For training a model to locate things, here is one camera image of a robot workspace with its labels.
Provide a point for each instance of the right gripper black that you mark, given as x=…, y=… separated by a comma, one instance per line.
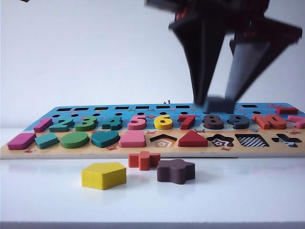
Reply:
x=214, y=9

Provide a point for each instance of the navy square wooden block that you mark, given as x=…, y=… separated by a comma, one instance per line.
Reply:
x=219, y=103

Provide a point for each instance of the navy wooden number nine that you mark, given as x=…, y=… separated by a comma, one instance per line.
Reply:
x=238, y=126

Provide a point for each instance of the brown wooden number eight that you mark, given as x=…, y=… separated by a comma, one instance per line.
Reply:
x=214, y=127

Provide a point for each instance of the red wooden number seven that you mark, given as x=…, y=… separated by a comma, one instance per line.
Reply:
x=187, y=124

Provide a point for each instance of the orange wooden number ten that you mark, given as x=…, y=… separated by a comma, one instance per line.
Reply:
x=263, y=122

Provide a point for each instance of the red wooden sign piece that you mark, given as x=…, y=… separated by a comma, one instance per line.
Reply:
x=287, y=110

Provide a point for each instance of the red triangle wooden block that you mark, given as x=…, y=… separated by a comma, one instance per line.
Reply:
x=192, y=140

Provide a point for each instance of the yellow wooden number six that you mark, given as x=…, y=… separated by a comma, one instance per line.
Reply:
x=166, y=126

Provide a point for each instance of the pink wooden sign piece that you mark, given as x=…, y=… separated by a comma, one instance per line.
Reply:
x=299, y=121

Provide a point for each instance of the pink wooden number five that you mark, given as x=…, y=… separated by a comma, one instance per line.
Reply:
x=135, y=126

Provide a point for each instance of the pink trapezoid wooden block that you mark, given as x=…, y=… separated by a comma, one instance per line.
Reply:
x=132, y=140

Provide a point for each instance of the brown star wooden block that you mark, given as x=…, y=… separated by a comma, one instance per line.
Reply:
x=174, y=173

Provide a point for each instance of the teal wooden number four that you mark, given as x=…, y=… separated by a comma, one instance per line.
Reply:
x=114, y=124

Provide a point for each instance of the magenta wooden number one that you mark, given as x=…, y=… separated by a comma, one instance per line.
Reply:
x=43, y=126

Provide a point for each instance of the orange cross wooden block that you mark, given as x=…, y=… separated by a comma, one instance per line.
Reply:
x=143, y=161

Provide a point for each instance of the teal wooden number two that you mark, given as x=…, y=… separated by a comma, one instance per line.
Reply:
x=57, y=129

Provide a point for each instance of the green wooden number three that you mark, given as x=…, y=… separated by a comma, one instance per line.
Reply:
x=83, y=128

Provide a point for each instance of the magenta parallelogram wooden block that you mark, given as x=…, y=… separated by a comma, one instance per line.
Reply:
x=20, y=142

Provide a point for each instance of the teal rectangle wooden block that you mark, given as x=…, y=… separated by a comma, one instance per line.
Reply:
x=46, y=141

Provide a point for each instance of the teal heart wooden block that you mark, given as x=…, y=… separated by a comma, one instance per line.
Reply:
x=104, y=139

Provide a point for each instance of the green oval wooden block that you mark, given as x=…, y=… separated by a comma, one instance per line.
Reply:
x=75, y=140

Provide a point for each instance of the colourful wooden puzzle board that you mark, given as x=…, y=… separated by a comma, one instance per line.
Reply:
x=71, y=150

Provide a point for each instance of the yellow pentagon wooden block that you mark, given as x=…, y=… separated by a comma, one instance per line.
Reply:
x=102, y=177

